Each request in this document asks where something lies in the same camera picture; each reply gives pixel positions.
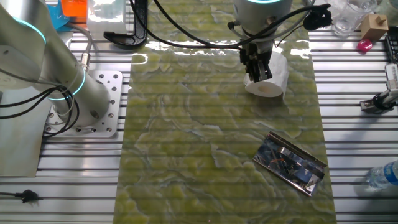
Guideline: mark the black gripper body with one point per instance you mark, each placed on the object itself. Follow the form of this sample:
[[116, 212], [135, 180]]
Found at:
[[256, 53]]

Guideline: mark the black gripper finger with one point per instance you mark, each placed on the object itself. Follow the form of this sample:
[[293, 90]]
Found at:
[[253, 71], [265, 68]]

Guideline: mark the white toilet paper roll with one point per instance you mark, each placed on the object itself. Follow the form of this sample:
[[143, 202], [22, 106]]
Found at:
[[275, 85]]

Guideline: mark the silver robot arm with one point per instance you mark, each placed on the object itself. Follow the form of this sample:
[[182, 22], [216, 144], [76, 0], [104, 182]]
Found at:
[[62, 71]]

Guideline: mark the clear plastic cups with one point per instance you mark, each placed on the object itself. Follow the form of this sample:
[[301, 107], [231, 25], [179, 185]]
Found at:
[[345, 18]]

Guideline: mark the green marble pattern mat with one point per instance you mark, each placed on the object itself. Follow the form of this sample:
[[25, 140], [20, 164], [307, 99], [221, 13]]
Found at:
[[186, 140]]

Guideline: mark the grey metal plate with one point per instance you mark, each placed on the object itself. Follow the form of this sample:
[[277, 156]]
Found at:
[[289, 165]]

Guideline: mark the small pink object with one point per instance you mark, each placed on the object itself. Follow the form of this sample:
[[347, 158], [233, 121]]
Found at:
[[364, 45]]

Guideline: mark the wooden block toy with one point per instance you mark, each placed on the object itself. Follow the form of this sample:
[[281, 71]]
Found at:
[[373, 28]]

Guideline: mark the black C-clamp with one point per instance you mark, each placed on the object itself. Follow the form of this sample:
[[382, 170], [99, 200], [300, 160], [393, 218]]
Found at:
[[140, 25]]

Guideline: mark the black metal clamp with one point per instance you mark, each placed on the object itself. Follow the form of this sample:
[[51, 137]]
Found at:
[[384, 99]]

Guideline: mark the black keyboard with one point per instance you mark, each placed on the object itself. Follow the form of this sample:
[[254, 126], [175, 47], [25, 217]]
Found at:
[[392, 48]]

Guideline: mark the translucent plastic box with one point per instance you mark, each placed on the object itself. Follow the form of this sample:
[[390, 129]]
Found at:
[[105, 15]]

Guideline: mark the clear water bottle blue cap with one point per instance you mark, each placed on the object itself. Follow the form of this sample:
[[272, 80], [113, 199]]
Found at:
[[382, 177]]

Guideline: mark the black power plug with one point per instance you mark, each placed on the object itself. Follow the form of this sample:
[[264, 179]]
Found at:
[[28, 196]]

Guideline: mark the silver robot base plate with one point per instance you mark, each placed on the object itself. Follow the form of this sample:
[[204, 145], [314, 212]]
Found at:
[[109, 81]]

